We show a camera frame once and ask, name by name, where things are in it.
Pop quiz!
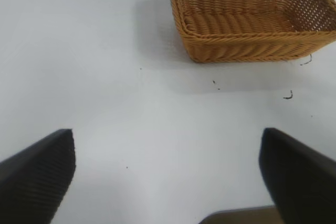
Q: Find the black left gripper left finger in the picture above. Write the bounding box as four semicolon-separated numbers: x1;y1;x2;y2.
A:
0;129;77;224

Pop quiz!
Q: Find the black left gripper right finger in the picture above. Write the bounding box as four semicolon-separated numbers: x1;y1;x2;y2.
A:
258;127;336;224

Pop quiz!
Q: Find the brown wicker basket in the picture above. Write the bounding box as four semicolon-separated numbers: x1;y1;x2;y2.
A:
167;0;336;64

